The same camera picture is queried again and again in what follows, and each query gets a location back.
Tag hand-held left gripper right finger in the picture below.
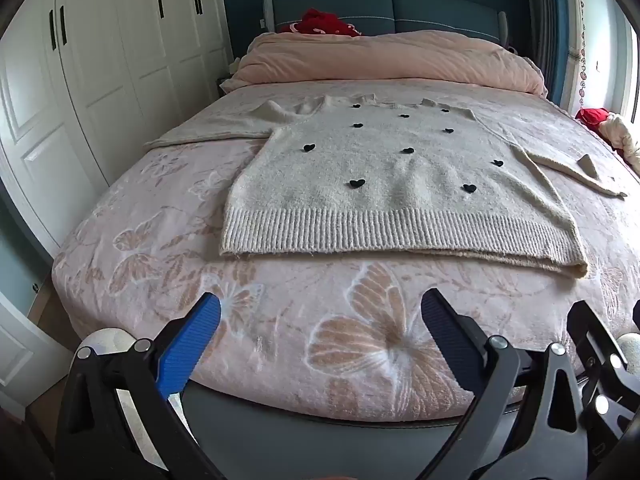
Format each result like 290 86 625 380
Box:
414 288 597 480

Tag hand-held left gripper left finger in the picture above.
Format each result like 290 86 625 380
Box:
54 291 227 480

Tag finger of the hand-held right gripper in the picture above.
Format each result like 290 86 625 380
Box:
566 299 640 462

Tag cream knit sweater black hearts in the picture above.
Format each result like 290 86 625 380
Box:
145 92 628 281

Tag pink butterfly print bed blanket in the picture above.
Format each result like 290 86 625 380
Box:
50 77 640 423

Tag white crumpled cloth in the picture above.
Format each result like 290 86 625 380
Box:
597 114 640 176

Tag red bundled cloth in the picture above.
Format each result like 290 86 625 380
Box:
575 107 613 133

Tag white wardrobe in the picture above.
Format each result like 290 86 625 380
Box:
0 0 236 261

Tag pink fluffy duvet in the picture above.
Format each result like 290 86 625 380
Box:
220 30 548 98

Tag dark grey curtain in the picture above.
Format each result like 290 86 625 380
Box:
520 0 556 96

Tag blue upholstered headboard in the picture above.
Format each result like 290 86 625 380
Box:
260 0 511 46

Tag grey bed frame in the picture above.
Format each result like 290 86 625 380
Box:
177 382 501 433

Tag hanging red bead string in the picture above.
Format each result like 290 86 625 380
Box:
575 0 590 106

